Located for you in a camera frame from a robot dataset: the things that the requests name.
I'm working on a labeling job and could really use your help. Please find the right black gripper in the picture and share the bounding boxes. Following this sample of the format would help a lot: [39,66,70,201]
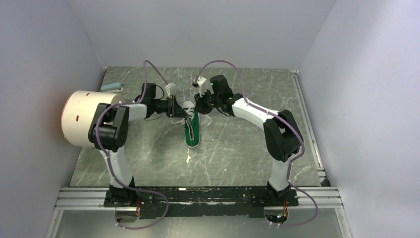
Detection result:
[194,88,221,115]

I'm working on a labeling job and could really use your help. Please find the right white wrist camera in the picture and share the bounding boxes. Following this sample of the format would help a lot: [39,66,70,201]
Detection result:
[192,76,208,91]

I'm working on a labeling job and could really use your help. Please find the aluminium frame rail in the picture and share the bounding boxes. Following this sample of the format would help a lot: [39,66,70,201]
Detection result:
[54,69,345,211]

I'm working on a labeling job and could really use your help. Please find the cream cylindrical container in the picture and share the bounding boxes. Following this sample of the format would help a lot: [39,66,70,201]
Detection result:
[61,90,125,148]

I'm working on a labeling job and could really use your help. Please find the green canvas sneaker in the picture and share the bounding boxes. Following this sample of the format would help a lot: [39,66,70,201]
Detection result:
[181,100,200,148]

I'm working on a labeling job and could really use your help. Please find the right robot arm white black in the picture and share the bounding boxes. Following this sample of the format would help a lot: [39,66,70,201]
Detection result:
[193,75,304,205]

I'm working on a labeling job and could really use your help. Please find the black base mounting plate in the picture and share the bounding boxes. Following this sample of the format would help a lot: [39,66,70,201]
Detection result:
[103,186,299,219]

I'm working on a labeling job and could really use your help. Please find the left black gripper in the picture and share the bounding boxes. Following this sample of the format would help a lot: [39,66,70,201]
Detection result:
[152,95,189,119]

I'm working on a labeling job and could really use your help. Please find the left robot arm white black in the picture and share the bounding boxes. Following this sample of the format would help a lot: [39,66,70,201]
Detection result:
[88,83,194,207]

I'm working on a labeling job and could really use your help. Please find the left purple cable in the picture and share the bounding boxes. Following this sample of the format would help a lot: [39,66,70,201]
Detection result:
[95,60,170,231]

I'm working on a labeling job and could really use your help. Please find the white shoelace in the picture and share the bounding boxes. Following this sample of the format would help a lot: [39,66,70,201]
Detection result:
[170,104,201,129]

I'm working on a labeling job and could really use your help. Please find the small light blue block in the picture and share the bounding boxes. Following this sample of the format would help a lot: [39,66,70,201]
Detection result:
[100,82,123,93]

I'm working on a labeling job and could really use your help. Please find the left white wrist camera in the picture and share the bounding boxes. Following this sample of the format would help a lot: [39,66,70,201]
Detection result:
[165,83,176,96]

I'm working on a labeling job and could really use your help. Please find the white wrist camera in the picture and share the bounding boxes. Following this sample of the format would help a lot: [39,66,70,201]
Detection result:
[165,83,176,96]
[192,76,208,91]

